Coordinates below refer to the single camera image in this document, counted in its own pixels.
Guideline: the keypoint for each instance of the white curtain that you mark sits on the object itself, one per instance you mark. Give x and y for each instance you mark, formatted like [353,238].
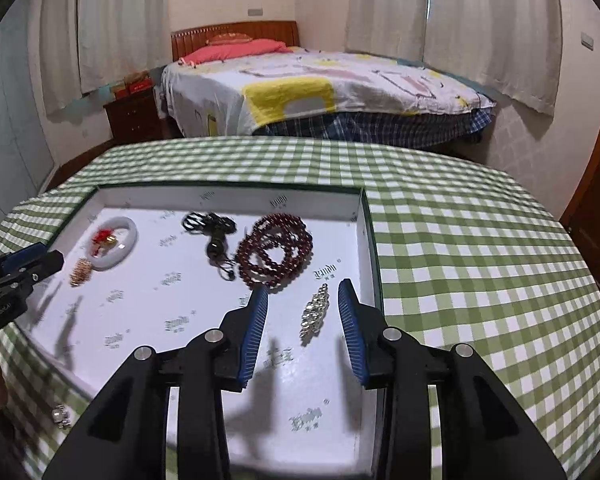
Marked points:
[513,47]
[87,44]

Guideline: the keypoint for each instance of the white jade bangle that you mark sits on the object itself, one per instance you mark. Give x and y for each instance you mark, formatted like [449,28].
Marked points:
[125,231]

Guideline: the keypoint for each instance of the pink pillow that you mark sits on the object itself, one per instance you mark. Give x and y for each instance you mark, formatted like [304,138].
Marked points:
[224,52]

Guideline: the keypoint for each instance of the wooden headboard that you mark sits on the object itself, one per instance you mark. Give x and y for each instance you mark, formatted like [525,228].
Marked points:
[187,41]

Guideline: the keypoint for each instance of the green white checkered tablecloth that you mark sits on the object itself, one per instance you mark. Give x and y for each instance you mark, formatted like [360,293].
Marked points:
[465,254]

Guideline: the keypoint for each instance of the dark green shallow tray box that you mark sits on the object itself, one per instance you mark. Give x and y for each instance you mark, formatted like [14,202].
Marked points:
[303,414]

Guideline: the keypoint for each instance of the red knotted cord charm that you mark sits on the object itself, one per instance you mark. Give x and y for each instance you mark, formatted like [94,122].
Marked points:
[98,240]

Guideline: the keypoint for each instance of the black cord bead pendant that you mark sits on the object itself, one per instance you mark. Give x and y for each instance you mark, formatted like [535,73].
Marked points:
[217,229]

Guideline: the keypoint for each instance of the red gift boxes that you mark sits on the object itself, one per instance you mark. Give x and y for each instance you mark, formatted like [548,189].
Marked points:
[133,83]

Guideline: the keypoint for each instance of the silver rhinestone leaf brooch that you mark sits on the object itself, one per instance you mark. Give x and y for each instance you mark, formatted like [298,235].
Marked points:
[313,315]

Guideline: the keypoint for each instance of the right white curtain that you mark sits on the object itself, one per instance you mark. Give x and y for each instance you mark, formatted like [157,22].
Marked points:
[513,47]

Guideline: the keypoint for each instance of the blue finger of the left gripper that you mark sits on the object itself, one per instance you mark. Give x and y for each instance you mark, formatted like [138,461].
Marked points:
[39,269]
[24,257]

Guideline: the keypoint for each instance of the wall light switch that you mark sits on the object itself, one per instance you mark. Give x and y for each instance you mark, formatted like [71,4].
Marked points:
[587,41]

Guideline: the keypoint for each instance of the glass sliding wardrobe door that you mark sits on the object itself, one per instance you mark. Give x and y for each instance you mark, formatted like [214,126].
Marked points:
[25,158]

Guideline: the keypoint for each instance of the orange embroidered cushion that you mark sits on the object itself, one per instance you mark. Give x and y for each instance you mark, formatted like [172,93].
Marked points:
[227,38]

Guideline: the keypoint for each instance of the gold rhinestone brooch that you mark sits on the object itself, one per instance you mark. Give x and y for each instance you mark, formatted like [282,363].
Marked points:
[81,273]

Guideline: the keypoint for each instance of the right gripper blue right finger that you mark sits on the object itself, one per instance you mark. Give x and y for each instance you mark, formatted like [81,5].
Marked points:
[362,326]

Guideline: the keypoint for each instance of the silver pearl flower brooch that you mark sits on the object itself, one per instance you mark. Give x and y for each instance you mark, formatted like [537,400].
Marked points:
[61,416]

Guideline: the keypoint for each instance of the red gold charm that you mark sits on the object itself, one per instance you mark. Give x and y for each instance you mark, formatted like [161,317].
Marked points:
[110,241]

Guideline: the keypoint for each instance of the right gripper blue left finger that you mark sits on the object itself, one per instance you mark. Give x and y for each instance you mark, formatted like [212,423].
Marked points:
[242,329]

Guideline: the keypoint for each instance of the dark wooden nightstand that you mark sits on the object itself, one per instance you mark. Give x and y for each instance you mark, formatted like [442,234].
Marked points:
[134,119]

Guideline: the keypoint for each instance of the bed with patterned sheet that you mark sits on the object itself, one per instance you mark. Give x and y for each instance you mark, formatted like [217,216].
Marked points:
[323,95]

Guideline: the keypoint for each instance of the left white curtain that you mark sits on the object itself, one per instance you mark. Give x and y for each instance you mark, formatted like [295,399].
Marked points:
[87,44]

